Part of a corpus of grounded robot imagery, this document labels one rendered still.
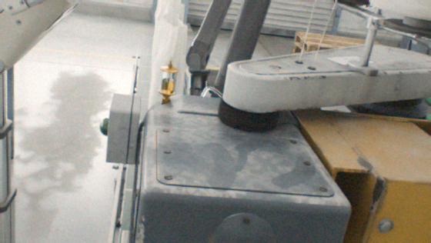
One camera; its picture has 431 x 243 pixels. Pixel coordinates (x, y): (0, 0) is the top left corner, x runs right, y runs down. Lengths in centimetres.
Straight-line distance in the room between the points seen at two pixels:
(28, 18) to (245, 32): 54
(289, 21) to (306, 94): 794
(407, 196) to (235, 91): 26
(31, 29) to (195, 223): 82
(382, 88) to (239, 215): 40
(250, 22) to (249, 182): 50
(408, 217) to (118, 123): 41
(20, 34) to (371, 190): 91
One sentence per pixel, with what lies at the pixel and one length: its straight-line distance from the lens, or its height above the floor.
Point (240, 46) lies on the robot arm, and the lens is 96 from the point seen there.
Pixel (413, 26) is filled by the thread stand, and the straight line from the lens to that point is 64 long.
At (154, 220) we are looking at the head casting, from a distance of 50.
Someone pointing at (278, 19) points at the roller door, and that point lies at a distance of 855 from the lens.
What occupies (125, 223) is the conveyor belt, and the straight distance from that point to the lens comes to 206.
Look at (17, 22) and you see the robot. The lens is 122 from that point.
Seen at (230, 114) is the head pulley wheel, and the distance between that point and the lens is 65.
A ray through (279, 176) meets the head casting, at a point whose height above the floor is 134.
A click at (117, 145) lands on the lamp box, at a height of 127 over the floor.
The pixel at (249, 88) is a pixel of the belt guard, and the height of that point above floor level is 140.
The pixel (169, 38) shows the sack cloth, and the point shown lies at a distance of 257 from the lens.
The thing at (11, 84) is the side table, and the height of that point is 53.
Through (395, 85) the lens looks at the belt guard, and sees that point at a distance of 84.
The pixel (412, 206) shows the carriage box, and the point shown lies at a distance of 66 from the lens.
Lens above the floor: 159
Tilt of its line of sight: 20 degrees down
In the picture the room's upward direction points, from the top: 8 degrees clockwise
